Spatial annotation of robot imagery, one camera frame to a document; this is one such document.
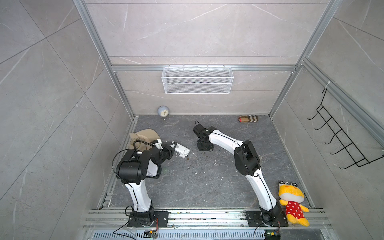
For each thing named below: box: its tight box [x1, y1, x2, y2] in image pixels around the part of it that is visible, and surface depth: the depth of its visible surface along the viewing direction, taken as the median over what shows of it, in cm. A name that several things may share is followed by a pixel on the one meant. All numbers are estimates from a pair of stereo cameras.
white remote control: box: [169, 143, 190, 159], surface depth 94 cm
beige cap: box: [129, 128, 161, 152], surface depth 105 cm
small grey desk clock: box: [157, 105, 170, 121], surface depth 117 cm
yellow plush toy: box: [278, 180, 310, 227], surface depth 76 cm
